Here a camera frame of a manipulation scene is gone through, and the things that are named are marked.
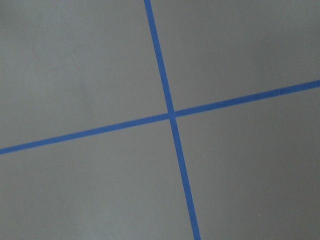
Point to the blue tape line lengthwise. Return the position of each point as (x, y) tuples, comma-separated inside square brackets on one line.
[(173, 121)]

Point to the blue tape line crosswise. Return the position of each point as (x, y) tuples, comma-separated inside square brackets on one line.
[(165, 116)]

